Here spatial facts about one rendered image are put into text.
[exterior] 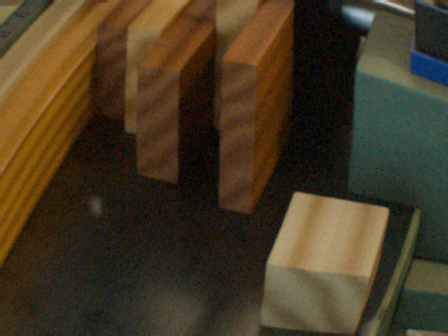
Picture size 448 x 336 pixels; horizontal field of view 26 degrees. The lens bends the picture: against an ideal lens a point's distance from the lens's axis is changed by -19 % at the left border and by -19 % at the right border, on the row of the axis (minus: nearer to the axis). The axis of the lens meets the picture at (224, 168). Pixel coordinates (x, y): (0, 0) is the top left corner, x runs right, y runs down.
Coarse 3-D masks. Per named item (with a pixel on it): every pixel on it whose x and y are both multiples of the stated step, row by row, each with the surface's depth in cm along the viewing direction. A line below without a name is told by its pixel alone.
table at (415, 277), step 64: (64, 192) 44; (128, 192) 44; (192, 192) 45; (320, 192) 45; (64, 256) 41; (128, 256) 41; (192, 256) 42; (256, 256) 42; (384, 256) 41; (0, 320) 37; (64, 320) 38; (128, 320) 38; (192, 320) 39; (256, 320) 39; (384, 320) 39
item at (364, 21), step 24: (312, 0) 43; (336, 0) 45; (360, 0) 46; (384, 0) 46; (312, 24) 43; (336, 24) 45; (360, 24) 46; (312, 48) 44; (336, 48) 46; (312, 72) 45; (336, 72) 47; (312, 96) 46; (336, 96) 48; (312, 120) 46
